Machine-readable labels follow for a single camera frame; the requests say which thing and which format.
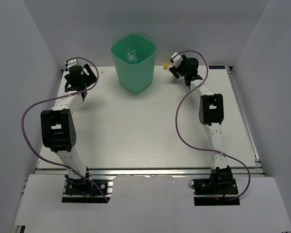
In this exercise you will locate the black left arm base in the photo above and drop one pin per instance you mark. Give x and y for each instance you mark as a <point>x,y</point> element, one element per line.
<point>82,191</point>

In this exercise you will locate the green plastic bin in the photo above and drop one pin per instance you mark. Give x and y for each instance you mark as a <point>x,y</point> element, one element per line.
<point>134,78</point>

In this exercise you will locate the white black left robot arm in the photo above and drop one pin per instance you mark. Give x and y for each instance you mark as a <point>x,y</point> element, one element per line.
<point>58,130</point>

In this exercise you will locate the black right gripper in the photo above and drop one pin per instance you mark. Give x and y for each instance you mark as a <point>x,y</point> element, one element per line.
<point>173,70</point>

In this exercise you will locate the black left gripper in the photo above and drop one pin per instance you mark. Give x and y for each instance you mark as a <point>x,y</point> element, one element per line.
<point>90,78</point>

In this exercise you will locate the clear bottle yellow cap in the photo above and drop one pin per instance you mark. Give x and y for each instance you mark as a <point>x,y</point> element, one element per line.
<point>166,66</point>

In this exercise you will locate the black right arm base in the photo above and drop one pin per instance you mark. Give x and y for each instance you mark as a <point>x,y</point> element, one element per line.
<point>220,189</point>

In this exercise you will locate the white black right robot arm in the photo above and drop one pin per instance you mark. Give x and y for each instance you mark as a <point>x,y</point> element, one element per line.
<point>211,110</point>

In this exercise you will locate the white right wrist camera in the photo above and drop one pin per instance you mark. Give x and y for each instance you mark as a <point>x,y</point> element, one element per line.
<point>176,59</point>

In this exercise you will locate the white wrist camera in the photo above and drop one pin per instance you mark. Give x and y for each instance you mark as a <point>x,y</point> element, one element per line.
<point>176,59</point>
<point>71,62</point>

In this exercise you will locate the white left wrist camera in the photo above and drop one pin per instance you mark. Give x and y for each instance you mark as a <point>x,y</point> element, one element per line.
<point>71,62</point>

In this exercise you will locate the clear bottle blue cap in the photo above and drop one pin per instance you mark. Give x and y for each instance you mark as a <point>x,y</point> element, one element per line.
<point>132,57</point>

